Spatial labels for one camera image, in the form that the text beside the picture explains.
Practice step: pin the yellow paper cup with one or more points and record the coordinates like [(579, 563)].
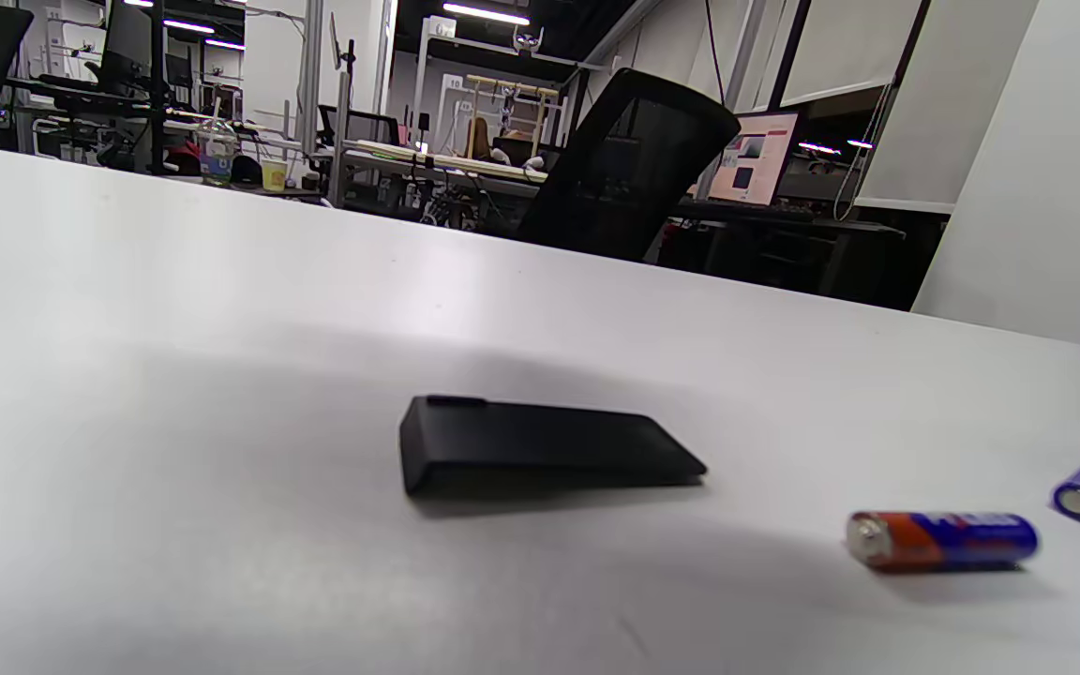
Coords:
[(274, 175)]

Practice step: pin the white partition panel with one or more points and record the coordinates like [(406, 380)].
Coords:
[(1037, 169)]

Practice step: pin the computer monitor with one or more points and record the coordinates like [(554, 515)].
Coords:
[(756, 155)]

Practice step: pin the black calculator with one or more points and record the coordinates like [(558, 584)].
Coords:
[(540, 441)]

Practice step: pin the white frame workbench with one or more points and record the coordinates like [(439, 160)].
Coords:
[(446, 164)]

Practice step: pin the black desk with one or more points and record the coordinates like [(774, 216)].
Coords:
[(784, 217)]

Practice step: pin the clear plastic cup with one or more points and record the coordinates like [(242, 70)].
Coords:
[(218, 150)]

